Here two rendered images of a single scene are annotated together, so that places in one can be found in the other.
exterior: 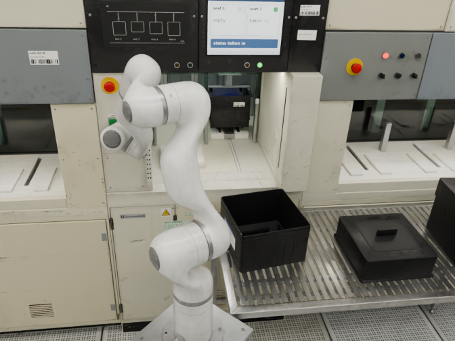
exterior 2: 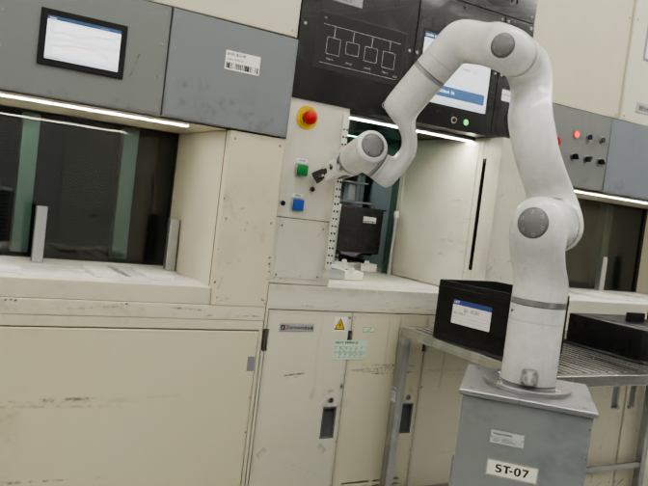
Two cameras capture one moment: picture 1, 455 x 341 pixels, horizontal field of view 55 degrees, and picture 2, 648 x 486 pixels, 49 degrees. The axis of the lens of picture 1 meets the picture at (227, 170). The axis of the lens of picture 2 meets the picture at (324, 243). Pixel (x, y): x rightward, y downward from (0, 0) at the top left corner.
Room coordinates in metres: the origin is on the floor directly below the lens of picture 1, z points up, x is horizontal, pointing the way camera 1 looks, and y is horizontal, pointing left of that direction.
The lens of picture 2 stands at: (-0.34, 1.12, 1.11)
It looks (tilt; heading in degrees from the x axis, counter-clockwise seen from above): 3 degrees down; 339
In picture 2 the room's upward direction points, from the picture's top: 7 degrees clockwise
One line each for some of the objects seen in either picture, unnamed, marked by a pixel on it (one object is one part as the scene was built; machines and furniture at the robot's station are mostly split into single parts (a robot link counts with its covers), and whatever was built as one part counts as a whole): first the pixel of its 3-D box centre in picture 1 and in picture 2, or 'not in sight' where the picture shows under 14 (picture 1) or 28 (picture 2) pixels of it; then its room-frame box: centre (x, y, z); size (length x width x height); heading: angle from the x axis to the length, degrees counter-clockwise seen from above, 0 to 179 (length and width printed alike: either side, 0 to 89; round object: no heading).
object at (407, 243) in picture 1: (384, 241); (633, 333); (1.39, -0.63, 0.83); 0.29 x 0.29 x 0.13; 9
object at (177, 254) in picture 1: (183, 264); (541, 252); (0.94, 0.11, 1.07); 0.19 x 0.12 x 0.24; 126
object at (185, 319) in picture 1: (193, 313); (532, 345); (0.96, 0.09, 0.85); 0.19 x 0.19 x 0.18
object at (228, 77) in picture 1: (227, 100); (345, 220); (2.29, 0.01, 1.06); 0.24 x 0.20 x 0.32; 99
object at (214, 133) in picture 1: (227, 128); (340, 261); (2.29, 0.01, 0.89); 0.22 x 0.21 x 0.04; 9
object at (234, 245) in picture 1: (262, 228); (500, 315); (1.42, -0.15, 0.85); 0.28 x 0.28 x 0.17; 19
